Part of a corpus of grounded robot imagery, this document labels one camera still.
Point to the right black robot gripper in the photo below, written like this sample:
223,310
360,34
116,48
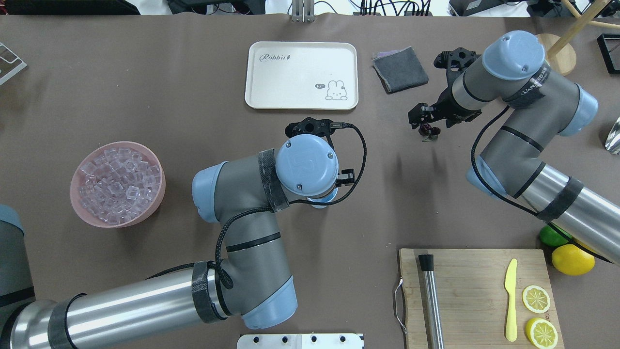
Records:
445,110

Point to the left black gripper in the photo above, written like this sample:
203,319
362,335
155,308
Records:
347,177

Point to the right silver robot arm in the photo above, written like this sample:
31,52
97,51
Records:
545,104

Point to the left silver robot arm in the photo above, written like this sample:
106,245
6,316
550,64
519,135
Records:
249,275

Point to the blue plastic cup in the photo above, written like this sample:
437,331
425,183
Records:
325,199

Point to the dark cherries pair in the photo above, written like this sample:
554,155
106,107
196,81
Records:
428,132

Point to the wooden cup tree stand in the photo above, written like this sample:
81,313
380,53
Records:
559,53

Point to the metal ice scoop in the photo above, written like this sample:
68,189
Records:
612,142

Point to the pile of ice cubes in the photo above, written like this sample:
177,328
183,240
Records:
118,184

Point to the cream rabbit tray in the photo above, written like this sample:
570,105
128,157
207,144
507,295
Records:
302,75

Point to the grey folded cloth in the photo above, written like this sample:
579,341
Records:
399,69

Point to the steel muddler black tip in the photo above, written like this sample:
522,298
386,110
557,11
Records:
431,304

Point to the green lime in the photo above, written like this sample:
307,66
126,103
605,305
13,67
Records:
554,236

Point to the yellow plastic knife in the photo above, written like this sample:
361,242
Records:
510,288

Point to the wooden cutting board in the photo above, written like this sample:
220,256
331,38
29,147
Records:
471,295

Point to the yellow lemon near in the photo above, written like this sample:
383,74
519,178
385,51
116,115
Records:
572,261

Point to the pink bowl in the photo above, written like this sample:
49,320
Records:
116,215

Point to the lemon slice lower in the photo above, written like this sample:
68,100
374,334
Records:
541,333

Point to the aluminium frame post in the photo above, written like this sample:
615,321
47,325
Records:
303,11

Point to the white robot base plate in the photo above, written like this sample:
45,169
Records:
302,341

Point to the white wire cup rack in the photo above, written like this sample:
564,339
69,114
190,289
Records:
10,64

